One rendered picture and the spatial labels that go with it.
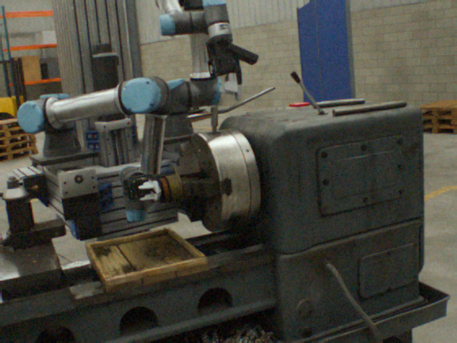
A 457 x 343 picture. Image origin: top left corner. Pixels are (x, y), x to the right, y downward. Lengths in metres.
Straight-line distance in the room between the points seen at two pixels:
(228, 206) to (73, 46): 1.05
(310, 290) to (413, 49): 11.49
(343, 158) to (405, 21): 11.49
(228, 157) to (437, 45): 11.27
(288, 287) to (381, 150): 0.53
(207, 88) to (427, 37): 10.78
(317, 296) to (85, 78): 1.28
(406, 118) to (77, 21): 1.35
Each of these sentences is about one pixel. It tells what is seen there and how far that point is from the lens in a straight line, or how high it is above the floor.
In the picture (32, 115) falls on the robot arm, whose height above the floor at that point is 1.33.
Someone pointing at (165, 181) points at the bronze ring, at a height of 1.11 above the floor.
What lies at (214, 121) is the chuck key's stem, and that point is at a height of 1.27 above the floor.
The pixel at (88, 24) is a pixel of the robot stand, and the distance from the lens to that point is 2.34.
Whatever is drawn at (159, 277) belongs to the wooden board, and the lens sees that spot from 1.54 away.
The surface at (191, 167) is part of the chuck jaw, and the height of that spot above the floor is 1.13.
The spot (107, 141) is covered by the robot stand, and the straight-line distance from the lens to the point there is 2.26.
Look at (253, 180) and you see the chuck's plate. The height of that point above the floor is 1.10.
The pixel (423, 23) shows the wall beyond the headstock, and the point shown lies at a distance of 12.87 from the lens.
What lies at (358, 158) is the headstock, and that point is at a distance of 1.72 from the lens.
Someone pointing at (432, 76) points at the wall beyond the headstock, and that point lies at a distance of 12.79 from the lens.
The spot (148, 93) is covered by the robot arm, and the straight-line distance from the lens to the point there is 1.78.
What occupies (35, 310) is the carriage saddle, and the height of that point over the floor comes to 0.88.
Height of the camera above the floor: 1.45
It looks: 11 degrees down
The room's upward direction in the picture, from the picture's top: 5 degrees counter-clockwise
